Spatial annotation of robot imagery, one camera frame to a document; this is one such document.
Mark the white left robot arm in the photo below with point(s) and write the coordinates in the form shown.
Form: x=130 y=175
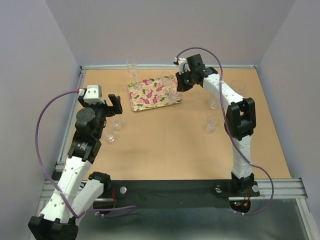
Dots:
x=60 y=218

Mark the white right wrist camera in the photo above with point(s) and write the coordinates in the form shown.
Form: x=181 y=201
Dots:
x=182 y=65

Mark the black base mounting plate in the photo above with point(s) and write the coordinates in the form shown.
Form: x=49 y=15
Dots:
x=172 y=194

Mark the tall clear glass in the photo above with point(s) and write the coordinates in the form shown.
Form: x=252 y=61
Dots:
x=132 y=66

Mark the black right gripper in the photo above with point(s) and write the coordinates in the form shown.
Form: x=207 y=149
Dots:
x=180 y=86

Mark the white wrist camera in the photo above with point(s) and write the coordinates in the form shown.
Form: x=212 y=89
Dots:
x=93 y=94
x=182 y=65

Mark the small clear glass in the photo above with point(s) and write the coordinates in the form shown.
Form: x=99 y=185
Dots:
x=137 y=87

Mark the aluminium front frame rail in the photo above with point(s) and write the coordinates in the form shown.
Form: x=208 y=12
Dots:
x=291 y=188

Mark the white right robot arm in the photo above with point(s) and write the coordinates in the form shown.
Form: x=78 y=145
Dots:
x=239 y=115

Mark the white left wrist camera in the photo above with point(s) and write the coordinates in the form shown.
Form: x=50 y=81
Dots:
x=93 y=94

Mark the floral patterned tray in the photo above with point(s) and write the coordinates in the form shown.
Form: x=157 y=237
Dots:
x=152 y=94

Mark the clear tumbler right middle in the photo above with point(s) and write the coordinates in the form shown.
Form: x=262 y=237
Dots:
x=214 y=102

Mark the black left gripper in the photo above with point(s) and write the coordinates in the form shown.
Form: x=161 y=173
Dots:
x=111 y=110

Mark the clear faceted glass tumbler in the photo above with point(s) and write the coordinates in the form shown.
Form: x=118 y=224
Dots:
x=167 y=79

